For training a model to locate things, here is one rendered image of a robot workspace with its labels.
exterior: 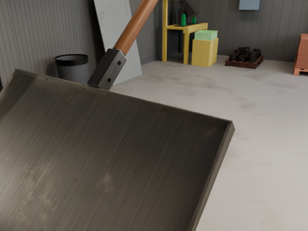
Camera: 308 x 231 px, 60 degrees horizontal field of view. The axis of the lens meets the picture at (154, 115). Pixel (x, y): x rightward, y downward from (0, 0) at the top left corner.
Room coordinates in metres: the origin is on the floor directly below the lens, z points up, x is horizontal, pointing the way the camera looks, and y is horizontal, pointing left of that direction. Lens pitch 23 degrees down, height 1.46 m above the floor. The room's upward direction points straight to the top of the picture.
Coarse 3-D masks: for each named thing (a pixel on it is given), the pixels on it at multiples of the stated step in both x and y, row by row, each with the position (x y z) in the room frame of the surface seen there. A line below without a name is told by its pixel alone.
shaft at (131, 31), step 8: (144, 0) 0.63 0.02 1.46; (152, 0) 0.63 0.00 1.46; (144, 8) 0.61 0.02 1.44; (152, 8) 0.63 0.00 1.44; (136, 16) 0.60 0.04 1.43; (144, 16) 0.60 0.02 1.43; (128, 24) 0.59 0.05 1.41; (136, 24) 0.59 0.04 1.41; (128, 32) 0.57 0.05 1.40; (136, 32) 0.58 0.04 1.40; (120, 40) 0.56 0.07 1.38; (128, 40) 0.56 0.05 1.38; (120, 48) 0.55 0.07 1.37; (128, 48) 0.56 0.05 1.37
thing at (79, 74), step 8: (56, 56) 4.14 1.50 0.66; (64, 56) 4.28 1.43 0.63; (72, 56) 4.34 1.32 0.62; (80, 56) 4.33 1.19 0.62; (56, 64) 3.93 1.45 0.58; (64, 64) 3.86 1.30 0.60; (72, 64) 3.86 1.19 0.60; (80, 64) 3.92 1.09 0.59; (64, 72) 3.88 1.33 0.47; (72, 72) 3.87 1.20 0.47; (80, 72) 3.93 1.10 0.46; (72, 80) 3.88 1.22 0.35; (80, 80) 3.93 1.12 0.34
